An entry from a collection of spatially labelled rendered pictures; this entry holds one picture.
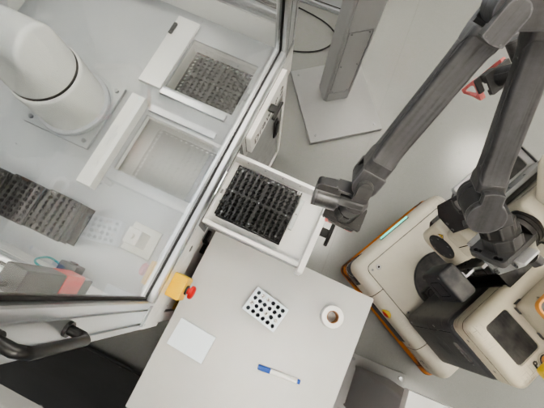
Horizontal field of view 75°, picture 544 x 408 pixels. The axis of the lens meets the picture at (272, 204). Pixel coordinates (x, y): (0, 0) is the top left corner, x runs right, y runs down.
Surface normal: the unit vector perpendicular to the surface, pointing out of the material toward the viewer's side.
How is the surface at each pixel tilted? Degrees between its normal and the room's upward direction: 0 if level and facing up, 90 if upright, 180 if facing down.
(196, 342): 0
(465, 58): 57
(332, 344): 0
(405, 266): 0
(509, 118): 53
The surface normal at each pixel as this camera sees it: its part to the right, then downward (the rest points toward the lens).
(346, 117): 0.04, -0.22
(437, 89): -0.25, 0.55
